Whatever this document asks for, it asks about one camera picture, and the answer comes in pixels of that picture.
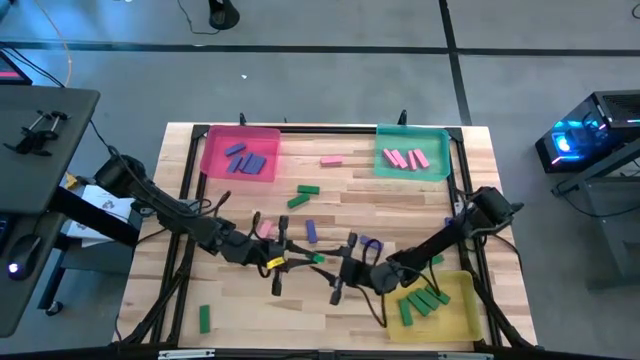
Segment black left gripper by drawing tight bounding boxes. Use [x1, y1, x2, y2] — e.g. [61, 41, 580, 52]
[222, 216, 317, 297]

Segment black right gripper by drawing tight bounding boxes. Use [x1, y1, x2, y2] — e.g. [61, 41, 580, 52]
[309, 232, 401, 306]

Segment yellow translucent plastic bin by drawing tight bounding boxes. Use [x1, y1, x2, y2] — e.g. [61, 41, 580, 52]
[383, 270, 485, 345]

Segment pink translucent plastic bin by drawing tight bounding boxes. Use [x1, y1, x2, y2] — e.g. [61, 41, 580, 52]
[199, 124, 282, 183]

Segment teal translucent plastic bin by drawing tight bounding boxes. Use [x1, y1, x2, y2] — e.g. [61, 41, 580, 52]
[373, 123, 451, 182]

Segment white paper box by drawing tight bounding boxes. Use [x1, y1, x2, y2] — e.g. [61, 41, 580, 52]
[64, 184, 134, 249]

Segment black stand base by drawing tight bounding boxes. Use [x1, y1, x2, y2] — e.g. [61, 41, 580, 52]
[207, 0, 241, 31]

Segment dark grey side desk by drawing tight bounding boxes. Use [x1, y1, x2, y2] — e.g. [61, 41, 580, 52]
[0, 84, 101, 339]

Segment black computer mouse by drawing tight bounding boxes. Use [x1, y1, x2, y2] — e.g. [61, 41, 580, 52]
[5, 234, 44, 281]

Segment grey metal stand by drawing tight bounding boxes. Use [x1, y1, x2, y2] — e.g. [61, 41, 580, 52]
[549, 139, 640, 294]

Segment black clamp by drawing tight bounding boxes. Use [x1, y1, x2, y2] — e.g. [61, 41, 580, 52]
[3, 109, 71, 157]

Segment black computer tower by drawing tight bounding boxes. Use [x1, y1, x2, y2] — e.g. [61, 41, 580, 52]
[534, 89, 640, 175]

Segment tablet screen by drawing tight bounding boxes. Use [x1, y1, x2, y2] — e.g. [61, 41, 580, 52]
[0, 49, 34, 87]

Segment black aluminium table frame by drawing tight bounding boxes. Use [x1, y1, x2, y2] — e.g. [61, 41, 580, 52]
[119, 122, 536, 351]

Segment black stand cable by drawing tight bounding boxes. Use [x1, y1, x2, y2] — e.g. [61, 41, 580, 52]
[175, 0, 221, 36]

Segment orange cable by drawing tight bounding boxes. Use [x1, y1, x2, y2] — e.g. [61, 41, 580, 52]
[32, 0, 74, 89]

